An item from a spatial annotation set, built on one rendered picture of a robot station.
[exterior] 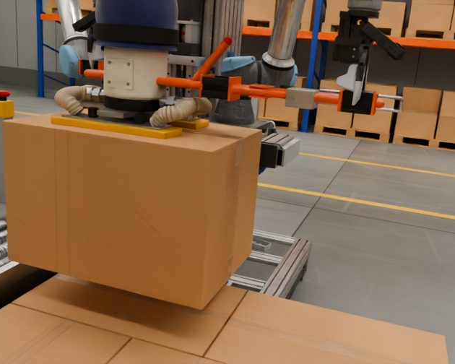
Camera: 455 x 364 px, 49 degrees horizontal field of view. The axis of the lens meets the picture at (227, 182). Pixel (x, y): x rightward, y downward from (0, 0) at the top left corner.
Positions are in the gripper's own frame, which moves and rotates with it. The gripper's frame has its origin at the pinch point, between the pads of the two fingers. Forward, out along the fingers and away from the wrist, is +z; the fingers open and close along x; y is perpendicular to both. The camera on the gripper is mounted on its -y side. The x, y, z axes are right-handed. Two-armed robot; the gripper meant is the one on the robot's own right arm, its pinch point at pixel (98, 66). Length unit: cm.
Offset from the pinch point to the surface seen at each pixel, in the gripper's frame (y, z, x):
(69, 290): 13, 66, -33
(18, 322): 12, 66, -54
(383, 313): 107, 120, 105
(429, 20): 115, -66, 682
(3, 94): -60, 17, 21
